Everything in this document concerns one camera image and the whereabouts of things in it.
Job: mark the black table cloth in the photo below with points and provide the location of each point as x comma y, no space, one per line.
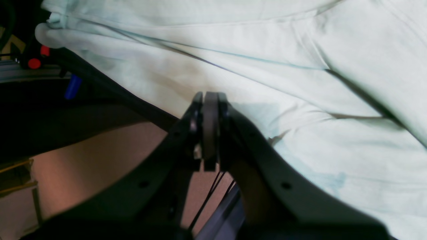
35,116

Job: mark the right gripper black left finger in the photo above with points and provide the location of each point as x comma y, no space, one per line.
146,204

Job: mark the light green T-shirt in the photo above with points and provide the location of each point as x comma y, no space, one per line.
338,85

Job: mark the blue tube right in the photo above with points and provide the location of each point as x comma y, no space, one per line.
73,87

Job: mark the orange black bracket right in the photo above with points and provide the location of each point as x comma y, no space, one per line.
35,56

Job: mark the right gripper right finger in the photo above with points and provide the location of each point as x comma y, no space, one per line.
279,203

